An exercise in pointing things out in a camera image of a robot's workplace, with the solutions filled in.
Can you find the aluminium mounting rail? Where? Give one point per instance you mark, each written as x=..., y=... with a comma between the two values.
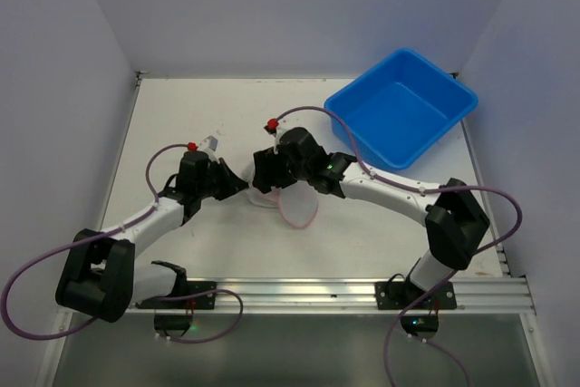
x=495, y=295

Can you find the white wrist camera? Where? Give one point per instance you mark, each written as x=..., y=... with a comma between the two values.
x=209, y=145
x=277, y=131

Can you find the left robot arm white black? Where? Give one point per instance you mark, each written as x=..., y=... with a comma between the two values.
x=100, y=278

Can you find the white mesh laundry bag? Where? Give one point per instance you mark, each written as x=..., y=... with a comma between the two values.
x=297, y=204

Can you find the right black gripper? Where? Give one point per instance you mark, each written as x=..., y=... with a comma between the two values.
x=269, y=169

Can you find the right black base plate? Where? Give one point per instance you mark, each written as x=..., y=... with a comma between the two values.
x=398, y=292

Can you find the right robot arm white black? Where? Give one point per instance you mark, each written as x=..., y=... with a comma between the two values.
x=454, y=221

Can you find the blue plastic tub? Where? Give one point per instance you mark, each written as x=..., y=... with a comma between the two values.
x=400, y=108

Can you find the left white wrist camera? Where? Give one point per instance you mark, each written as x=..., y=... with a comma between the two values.
x=209, y=145

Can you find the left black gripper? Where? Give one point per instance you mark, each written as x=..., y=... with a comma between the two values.
x=222, y=178

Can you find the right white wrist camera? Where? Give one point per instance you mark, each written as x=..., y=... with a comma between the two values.
x=277, y=131

